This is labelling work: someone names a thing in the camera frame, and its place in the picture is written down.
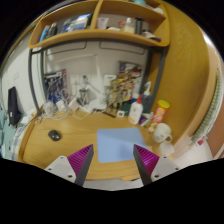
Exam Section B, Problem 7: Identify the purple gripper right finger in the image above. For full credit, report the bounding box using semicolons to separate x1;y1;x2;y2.
133;143;181;186

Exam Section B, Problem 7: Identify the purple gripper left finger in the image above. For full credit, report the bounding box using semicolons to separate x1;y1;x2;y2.
44;143;95;187

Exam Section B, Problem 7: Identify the blue mouse pad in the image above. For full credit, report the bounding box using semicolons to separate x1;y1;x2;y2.
97;128;146;163

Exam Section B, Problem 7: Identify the black computer mouse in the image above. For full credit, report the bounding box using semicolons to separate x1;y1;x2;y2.
48;130;61;141

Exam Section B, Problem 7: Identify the white ceramic mug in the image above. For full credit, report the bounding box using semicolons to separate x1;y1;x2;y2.
153;123;173;143

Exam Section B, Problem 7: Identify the white bottle red cap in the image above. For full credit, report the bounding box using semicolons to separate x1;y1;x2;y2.
128;95;143;124

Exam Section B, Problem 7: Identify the yellow red snack canister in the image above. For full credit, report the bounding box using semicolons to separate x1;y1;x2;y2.
148;100;170;133

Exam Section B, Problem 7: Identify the metal cup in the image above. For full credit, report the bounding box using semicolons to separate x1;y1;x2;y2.
79;88;90;105

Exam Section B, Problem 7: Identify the blue spray bottle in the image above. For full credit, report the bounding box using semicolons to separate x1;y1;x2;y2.
142;81;152;113

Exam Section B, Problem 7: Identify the colourful box stack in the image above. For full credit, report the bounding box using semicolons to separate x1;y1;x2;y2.
108;61;142;110

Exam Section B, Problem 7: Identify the blue figure box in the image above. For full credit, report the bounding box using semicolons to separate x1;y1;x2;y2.
44;69;67;103

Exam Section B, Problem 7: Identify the blue book on shelf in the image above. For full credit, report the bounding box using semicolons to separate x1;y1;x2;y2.
61;13;92;33

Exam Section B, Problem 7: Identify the black tumbler on shelf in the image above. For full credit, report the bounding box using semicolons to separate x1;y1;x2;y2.
135;17;144;35

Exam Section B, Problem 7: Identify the white tube on shelf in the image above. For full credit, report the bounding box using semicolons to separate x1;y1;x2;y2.
97;17;109;29

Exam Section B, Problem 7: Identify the white power adapter with cables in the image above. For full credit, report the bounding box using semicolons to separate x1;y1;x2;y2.
41;98;93;120

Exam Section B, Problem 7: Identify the wooden wall shelf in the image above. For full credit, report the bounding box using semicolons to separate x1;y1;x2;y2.
29;0;170;49

